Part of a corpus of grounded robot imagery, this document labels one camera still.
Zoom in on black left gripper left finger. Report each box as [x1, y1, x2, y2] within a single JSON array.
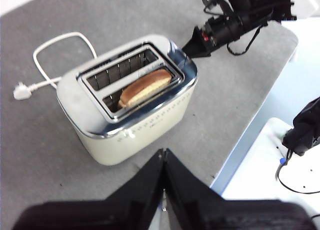
[[11, 148, 166, 230]]

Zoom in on brown crusted bread slice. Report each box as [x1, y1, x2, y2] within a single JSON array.
[[117, 68, 173, 109]]

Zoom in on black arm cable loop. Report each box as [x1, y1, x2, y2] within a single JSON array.
[[225, 23, 269, 56]]

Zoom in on cream and chrome toaster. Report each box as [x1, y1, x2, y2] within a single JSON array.
[[55, 34, 199, 167]]

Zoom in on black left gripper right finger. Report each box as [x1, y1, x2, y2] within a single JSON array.
[[164, 148, 319, 230]]

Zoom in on black cable with blue plug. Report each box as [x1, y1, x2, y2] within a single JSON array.
[[275, 149, 320, 195]]

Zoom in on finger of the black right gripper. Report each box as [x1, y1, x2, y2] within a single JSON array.
[[181, 26, 204, 50], [181, 40, 214, 58]]

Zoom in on white toaster power cable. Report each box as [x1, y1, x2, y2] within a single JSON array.
[[12, 31, 98, 101]]

